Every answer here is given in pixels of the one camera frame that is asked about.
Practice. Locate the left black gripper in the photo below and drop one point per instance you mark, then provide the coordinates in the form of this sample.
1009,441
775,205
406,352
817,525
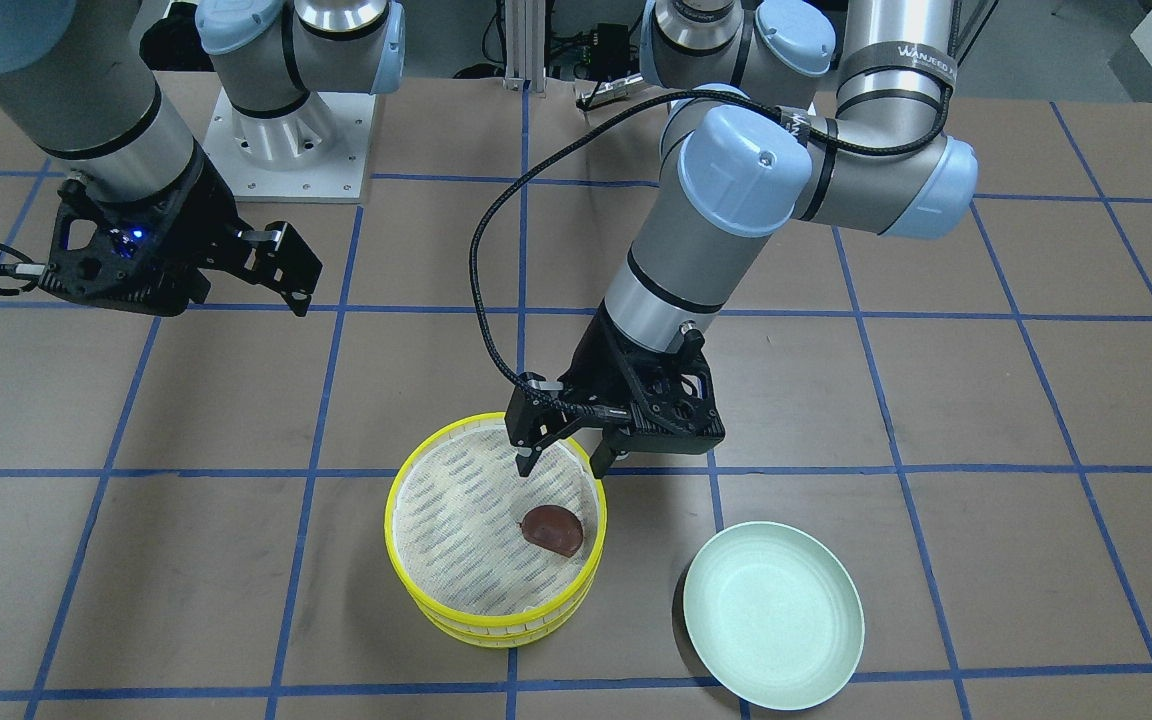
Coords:
597,366

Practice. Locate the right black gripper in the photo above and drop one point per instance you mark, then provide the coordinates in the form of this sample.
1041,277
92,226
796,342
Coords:
198,224

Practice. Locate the yellow top steamer layer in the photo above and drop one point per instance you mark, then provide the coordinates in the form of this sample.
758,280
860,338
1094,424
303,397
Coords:
451,523

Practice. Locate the yellow steamer layer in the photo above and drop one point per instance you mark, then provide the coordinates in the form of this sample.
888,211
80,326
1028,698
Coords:
490,631
451,523

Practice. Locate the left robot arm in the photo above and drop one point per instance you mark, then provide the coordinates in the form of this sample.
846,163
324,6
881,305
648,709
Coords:
773,118

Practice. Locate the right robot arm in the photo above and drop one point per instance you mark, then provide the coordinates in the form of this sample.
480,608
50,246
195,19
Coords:
74,83

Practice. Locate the yellow bottom steamer layer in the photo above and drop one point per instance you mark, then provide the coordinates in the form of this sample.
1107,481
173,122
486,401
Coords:
490,631

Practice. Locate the light green bowl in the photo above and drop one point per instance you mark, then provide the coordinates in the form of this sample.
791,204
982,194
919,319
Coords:
774,616

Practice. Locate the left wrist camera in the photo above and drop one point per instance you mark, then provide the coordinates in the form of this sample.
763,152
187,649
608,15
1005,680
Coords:
669,397

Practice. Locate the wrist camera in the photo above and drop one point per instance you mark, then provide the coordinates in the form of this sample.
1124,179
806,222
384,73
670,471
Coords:
669,397
125,256

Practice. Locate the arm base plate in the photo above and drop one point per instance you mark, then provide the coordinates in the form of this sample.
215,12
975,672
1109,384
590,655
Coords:
318,153

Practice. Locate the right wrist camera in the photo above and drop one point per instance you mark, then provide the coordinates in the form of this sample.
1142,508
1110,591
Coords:
125,256

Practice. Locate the aluminium frame post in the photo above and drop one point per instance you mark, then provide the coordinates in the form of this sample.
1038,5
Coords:
525,29

